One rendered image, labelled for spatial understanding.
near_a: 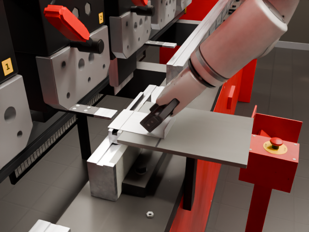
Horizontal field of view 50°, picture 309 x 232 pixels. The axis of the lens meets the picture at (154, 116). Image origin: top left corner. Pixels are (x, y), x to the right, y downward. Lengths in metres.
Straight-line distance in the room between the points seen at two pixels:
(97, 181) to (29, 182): 1.53
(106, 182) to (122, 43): 0.29
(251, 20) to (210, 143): 0.26
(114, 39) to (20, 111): 0.27
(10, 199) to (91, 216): 1.47
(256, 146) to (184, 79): 0.54
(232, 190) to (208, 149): 1.43
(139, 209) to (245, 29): 0.41
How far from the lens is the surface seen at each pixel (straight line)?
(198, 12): 2.87
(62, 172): 2.24
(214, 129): 0.73
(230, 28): 0.58
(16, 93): 0.36
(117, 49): 0.59
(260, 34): 0.57
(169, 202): 0.72
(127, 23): 0.60
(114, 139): 0.73
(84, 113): 0.79
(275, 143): 1.08
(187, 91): 0.62
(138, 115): 0.77
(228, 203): 2.01
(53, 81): 0.41
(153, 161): 0.78
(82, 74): 0.46
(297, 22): 4.61
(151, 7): 0.59
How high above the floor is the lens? 1.39
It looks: 30 degrees down
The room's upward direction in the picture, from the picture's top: straight up
